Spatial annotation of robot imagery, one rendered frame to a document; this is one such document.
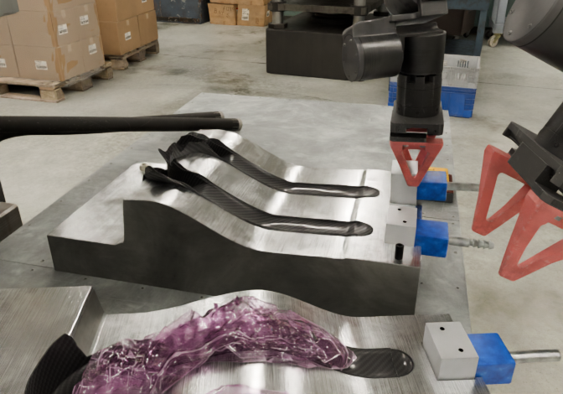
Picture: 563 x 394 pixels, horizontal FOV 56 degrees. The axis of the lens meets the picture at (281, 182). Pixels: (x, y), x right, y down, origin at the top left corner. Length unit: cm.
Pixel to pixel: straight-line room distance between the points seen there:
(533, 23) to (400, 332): 34
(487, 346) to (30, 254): 64
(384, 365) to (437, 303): 19
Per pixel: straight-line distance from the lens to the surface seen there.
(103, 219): 81
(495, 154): 49
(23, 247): 91
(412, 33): 69
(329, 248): 66
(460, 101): 397
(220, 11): 763
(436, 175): 78
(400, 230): 66
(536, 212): 42
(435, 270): 80
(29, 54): 463
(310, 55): 482
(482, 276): 225
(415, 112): 71
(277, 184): 82
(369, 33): 67
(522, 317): 210
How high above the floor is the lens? 124
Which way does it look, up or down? 26 degrees down
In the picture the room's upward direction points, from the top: straight up
